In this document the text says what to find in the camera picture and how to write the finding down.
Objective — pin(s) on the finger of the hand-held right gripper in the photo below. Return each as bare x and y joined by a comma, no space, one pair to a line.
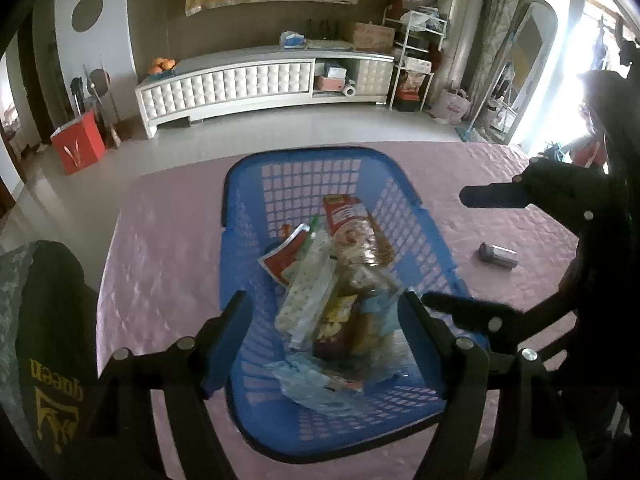
492,196
462,311

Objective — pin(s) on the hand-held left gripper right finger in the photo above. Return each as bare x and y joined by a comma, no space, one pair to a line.
421,341

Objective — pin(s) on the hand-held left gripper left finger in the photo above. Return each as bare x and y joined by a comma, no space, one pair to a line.
224,355

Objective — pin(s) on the clear pastry packet blue top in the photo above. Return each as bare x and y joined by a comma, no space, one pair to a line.
376,321

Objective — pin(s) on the yellow snack packet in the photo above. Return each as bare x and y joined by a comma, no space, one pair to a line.
337,316

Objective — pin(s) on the light blue cartoon snack packet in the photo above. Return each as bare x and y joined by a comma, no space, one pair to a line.
310,381

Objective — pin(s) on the white dotted clear packet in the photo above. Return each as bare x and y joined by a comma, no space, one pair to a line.
310,285

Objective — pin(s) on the red and white snack packet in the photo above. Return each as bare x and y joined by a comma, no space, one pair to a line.
285,260

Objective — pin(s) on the red top pastry packet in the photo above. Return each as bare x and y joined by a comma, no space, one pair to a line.
352,230

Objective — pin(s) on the blue plastic basket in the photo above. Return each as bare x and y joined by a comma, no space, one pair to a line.
260,185

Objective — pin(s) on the small silver can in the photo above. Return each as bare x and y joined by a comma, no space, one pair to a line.
496,255

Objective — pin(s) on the pink bag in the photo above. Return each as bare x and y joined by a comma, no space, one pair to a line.
452,105

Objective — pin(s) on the pink tablecloth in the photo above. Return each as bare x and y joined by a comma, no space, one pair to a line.
165,260

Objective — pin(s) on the standing mirror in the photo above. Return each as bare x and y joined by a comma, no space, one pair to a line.
530,60

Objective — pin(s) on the dark cap with yellow text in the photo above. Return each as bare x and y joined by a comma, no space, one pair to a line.
47,310

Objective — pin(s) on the white metal rack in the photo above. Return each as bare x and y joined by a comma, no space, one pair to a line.
415,60

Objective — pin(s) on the white paper roll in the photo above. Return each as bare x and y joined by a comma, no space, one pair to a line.
349,91

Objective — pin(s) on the white standing air conditioner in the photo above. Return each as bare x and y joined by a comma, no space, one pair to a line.
464,20

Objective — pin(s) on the patterned curtain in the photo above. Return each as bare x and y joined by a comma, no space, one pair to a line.
500,5

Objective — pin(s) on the cardboard box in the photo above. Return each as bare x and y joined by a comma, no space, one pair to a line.
372,36

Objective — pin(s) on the boxes in cabinet shelf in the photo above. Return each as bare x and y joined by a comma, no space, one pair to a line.
330,77

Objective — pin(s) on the broom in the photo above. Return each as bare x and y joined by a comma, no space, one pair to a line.
114,132

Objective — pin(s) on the blue tissue box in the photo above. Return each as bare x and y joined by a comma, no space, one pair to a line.
292,40

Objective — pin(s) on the red box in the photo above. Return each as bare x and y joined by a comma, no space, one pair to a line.
77,146

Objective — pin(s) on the white tufted TV cabinet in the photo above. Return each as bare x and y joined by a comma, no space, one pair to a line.
225,91

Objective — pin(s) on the pile of oranges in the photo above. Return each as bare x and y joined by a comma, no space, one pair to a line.
163,65

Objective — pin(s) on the grey round wall disc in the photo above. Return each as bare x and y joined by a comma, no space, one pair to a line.
87,10

